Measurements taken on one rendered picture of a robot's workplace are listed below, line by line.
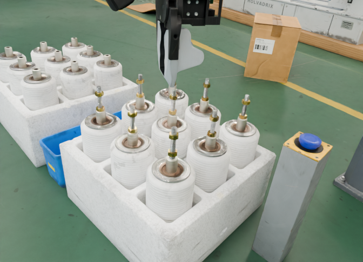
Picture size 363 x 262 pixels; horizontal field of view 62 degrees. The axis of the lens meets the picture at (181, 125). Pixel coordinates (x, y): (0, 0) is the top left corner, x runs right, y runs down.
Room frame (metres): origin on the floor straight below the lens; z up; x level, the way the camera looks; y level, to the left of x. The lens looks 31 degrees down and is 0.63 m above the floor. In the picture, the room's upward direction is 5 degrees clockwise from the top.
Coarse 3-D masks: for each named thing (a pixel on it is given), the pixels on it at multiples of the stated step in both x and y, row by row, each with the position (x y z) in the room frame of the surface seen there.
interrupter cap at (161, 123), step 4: (160, 120) 0.63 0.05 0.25; (164, 120) 0.63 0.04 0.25; (180, 120) 0.64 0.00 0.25; (184, 120) 0.64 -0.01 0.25; (156, 124) 0.61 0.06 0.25; (160, 124) 0.61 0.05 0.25; (164, 124) 0.62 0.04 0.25; (180, 124) 0.62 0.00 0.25; (184, 124) 0.62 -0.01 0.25; (160, 128) 0.59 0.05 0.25; (164, 128) 0.59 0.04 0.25; (168, 128) 0.60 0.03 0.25; (180, 128) 0.60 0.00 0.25; (184, 128) 0.60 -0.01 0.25; (168, 132) 0.58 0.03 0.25
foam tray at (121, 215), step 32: (64, 160) 0.59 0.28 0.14; (256, 160) 0.60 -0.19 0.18; (96, 192) 0.49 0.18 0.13; (128, 192) 0.45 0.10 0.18; (224, 192) 0.48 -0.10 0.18; (256, 192) 0.59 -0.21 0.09; (96, 224) 0.50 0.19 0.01; (128, 224) 0.42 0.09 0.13; (160, 224) 0.38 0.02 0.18; (192, 224) 0.39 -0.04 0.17; (224, 224) 0.48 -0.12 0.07; (128, 256) 0.42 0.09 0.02; (160, 256) 0.35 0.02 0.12; (192, 256) 0.40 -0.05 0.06
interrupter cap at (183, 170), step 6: (156, 162) 0.47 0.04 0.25; (162, 162) 0.47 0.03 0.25; (180, 162) 0.47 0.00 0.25; (186, 162) 0.47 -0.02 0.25; (156, 168) 0.45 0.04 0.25; (162, 168) 0.45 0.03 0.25; (180, 168) 0.46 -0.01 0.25; (186, 168) 0.46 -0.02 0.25; (156, 174) 0.43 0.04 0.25; (162, 174) 0.43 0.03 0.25; (168, 174) 0.44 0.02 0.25; (174, 174) 0.44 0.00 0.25; (180, 174) 0.44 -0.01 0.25; (186, 174) 0.44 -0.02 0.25; (162, 180) 0.42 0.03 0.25; (168, 180) 0.42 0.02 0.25; (174, 180) 0.42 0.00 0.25; (180, 180) 0.42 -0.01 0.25
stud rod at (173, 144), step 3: (174, 126) 0.45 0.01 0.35; (171, 129) 0.45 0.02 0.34; (174, 129) 0.45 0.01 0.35; (171, 132) 0.45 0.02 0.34; (174, 132) 0.45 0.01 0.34; (171, 141) 0.45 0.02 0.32; (174, 141) 0.45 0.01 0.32; (171, 144) 0.45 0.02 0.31; (174, 144) 0.45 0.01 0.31; (171, 147) 0.45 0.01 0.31; (174, 147) 0.45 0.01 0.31; (171, 150) 0.45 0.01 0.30; (174, 150) 0.45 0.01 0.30
